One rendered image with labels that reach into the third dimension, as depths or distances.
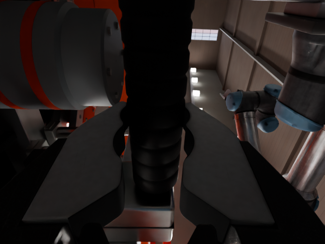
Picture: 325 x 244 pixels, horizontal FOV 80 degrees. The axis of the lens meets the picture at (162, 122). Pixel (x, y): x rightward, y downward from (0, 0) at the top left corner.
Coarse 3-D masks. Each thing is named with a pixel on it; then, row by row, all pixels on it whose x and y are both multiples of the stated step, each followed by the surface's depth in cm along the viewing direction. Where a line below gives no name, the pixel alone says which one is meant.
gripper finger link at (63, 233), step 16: (48, 160) 7; (16, 176) 7; (32, 176) 7; (0, 192) 6; (16, 192) 6; (32, 192) 6; (0, 208) 6; (16, 208) 6; (0, 224) 5; (16, 224) 5; (48, 224) 6; (64, 224) 5; (0, 240) 5; (16, 240) 5; (32, 240) 5; (48, 240) 5; (64, 240) 6
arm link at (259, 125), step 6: (258, 114) 83; (264, 114) 81; (258, 120) 83; (264, 120) 81; (270, 120) 79; (276, 120) 80; (258, 126) 84; (264, 126) 80; (270, 126) 81; (276, 126) 81
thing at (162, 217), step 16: (128, 176) 16; (128, 192) 15; (144, 192) 15; (128, 208) 14; (144, 208) 14; (160, 208) 14; (112, 224) 15; (128, 224) 15; (144, 224) 15; (160, 224) 15; (112, 240) 16; (128, 240) 16; (144, 240) 16; (160, 240) 16
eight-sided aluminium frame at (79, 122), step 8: (48, 0) 43; (56, 0) 46; (64, 0) 43; (72, 0) 46; (56, 112) 49; (64, 112) 51; (72, 112) 49; (80, 112) 51; (56, 120) 49; (64, 120) 51; (72, 120) 49; (80, 120) 51
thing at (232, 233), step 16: (256, 160) 8; (256, 176) 7; (272, 176) 7; (272, 192) 6; (288, 192) 6; (272, 208) 6; (288, 208) 6; (304, 208) 6; (288, 224) 6; (304, 224) 6; (320, 224) 6; (224, 240) 6; (240, 240) 5; (256, 240) 5; (272, 240) 5; (288, 240) 5; (304, 240) 5; (320, 240) 5
